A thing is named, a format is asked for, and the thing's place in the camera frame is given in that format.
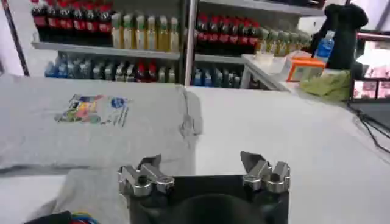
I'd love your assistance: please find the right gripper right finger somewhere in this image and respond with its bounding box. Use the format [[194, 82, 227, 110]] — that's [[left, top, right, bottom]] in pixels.
[[239, 151, 291, 194]]

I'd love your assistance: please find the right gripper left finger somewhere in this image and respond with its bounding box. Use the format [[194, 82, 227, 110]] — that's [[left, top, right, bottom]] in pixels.
[[117, 154, 176, 197]]

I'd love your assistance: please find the grey printed t-shirt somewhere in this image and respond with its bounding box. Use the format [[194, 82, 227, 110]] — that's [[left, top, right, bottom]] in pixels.
[[0, 72, 204, 224]]

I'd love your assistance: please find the white side table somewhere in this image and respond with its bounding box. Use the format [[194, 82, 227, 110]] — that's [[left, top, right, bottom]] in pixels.
[[240, 54, 351, 101]]

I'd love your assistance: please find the green cloth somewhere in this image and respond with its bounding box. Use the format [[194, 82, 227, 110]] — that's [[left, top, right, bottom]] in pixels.
[[299, 69, 352, 103]]

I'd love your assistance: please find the orange tissue box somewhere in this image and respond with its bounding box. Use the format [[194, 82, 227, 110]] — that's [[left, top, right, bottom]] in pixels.
[[286, 57, 327, 82]]

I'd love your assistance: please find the dark laptop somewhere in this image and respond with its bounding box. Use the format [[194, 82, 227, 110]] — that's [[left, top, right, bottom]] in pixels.
[[347, 29, 390, 131]]

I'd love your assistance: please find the blue water bottle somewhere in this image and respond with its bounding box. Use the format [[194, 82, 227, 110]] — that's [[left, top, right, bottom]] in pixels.
[[314, 30, 336, 63]]

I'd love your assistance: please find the shelf rack with bottles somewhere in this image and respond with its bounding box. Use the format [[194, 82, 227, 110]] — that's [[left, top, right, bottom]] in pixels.
[[30, 0, 190, 85], [185, 0, 325, 89]]

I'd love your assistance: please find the black bag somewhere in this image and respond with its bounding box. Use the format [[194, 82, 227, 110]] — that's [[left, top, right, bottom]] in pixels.
[[310, 2, 369, 71]]

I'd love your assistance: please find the colourful cable bundle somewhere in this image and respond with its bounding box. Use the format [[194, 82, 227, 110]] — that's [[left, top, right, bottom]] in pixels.
[[26, 210, 100, 224]]

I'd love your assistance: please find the black laptop cable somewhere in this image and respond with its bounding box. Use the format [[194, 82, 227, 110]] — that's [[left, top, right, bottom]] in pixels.
[[347, 103, 390, 153]]

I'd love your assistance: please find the dark wall post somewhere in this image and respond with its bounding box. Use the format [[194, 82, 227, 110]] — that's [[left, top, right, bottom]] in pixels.
[[1, 0, 30, 77]]

